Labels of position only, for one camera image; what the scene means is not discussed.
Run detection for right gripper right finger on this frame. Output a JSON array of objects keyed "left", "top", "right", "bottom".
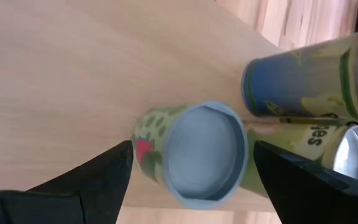
[{"left": 252, "top": 139, "right": 358, "bottom": 224}]

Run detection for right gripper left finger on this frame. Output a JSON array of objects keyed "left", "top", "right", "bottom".
[{"left": 0, "top": 139, "right": 134, "bottom": 224}]

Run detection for cream and green tall can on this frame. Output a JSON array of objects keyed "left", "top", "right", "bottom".
[{"left": 241, "top": 120, "right": 358, "bottom": 198}]

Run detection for blue and cream tall can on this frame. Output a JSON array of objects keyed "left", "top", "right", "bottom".
[{"left": 241, "top": 28, "right": 358, "bottom": 123}]

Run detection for green polka dot can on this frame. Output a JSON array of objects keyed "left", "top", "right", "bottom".
[{"left": 131, "top": 100, "right": 249, "bottom": 210}]

